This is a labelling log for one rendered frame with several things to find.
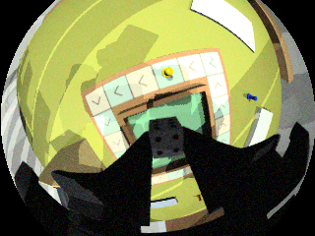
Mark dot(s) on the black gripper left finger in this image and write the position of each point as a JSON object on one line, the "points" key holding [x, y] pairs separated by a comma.
{"points": [[125, 184]]}

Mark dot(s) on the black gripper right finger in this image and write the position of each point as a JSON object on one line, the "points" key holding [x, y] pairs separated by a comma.
{"points": [[218, 168]]}

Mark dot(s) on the yellow game pawn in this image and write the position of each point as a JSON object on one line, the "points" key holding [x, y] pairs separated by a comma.
{"points": [[167, 72]]}

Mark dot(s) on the blue pawn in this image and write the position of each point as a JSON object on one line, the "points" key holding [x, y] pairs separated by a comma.
{"points": [[250, 96]]}

